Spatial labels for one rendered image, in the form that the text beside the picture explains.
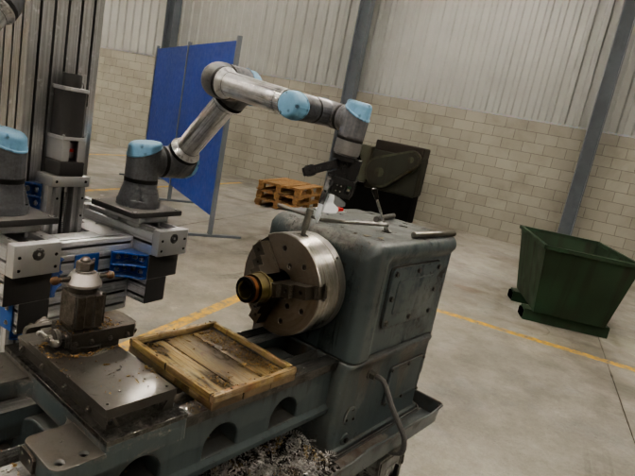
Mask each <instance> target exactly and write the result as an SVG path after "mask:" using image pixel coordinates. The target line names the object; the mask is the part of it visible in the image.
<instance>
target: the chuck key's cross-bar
mask: <svg viewBox="0 0 635 476"><path fill-rule="evenodd" d="M277 207H280V208H283V209H285V210H288V211H290V212H293V213H298V214H301V215H304V216H305V212H303V211H300V210H298V209H295V208H292V207H289V206H286V205H284V204H281V203H278V204H277ZM319 221H320V222H326V223H339V224H353V225H366V226H378V227H389V223H384V222H370V221H357V220H344V219H330V218H322V217H320V218H319Z"/></svg>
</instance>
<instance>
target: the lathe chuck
mask: <svg viewBox="0 0 635 476"><path fill-rule="evenodd" d="M299 233H301V231H281V232H272V233H270V234H269V235H268V238H269V241H270V243H271V245H272V248H273V251H274V254H275V257H276V260H277V263H278V266H279V268H280V269H282V270H284V272H283V273H281V274H279V275H276V276H273V277H271V278H272V279H273V281H285V280H288V276H289V278H290V280H292V281H297V282H301V283H306V284H310V285H315V286H318V287H323V284H324V286H325V295H324V299H323V301H322V300H321V299H319V300H317V299H309V300H305V301H304V300H300V299H296V298H293V297H292V298H278V299H277V301H276V303H275V304H274V306H273V308H272V310H271V312H270V313H269V315H268V317H267V319H266V321H265V323H264V325H263V327H264V328H265V329H267V330H268V331H270V332H272V333H274V334H277V335H280V336H291V335H295V334H299V333H303V332H308V331H311V330H314V329H316V328H318V327H320V326H321V325H323V324H324V323H325V322H326V321H327V320H328V319H329V317H330V316H331V314H332V313H333V311H334V309H335V305H336V303H337V299H338V292H339V278H338V272H337V268H336V265H335V260H334V258H333V256H332V254H331V252H330V251H329V249H328V248H327V247H326V246H325V245H324V244H323V243H322V242H321V241H320V240H319V239H318V238H317V237H316V236H314V235H312V234H310V233H308V232H306V233H305V235H306V236H307V238H305V237H301V236H299V235H298V234H299ZM255 258H256V256H255V253H254V250H253V248H252V249H251V251H250V253H249V255H248V258H247V261H246V266H245V272H244V277H245V276H246V275H248V274H251V272H250V270H251V269H252V268H254V265H253V262H252V260H253V259H255ZM318 322H319V324H318V325H317V326H315V327H314V328H312V329H310V328H311V327H312V326H313V325H315V324H317V323H318Z"/></svg>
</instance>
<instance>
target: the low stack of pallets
mask: <svg viewBox="0 0 635 476"><path fill-rule="evenodd" d="M267 184H269V185H267ZM316 188H317V190H316V191H315V192H314V190H313V189H316ZM322 188H323V186H319V185H316V184H311V183H307V182H303V181H299V180H294V179H290V178H267V179H259V185H258V187H256V189H258V190H257V192H256V198H255V199H254V202H255V204H257V205H264V204H268V203H273V207H272V209H276V210H277V209H282V208H280V207H277V204H278V203H281V204H284V205H286V206H289V207H292V208H299V207H301V206H302V207H303V208H309V205H311V204H313V207H317V206H318V202H319V199H320V196H321V193H322V190H323V189H322ZM304 190H306V191H304ZM264 193H265V194H264ZM313 196H314V197H315V199H311V197H313ZM262 200H264V201H262ZM313 207H311V208H312V209H313Z"/></svg>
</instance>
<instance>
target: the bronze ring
mask: <svg viewBox="0 0 635 476"><path fill-rule="evenodd" d="M272 282H274V281H273V279H272V278H271V277H269V276H268V275H267V274H266V273H264V272H262V271H257V272H254V273H253V274H248V275H246V276H245V277H242V278H240V279H239V280H238V281H237V283H236V295H237V296H238V298H239V299H240V300H241V301H242V302H244V303H265V302H267V301H268V300H269V299H270V297H271V294H272V284H271V283H272Z"/></svg>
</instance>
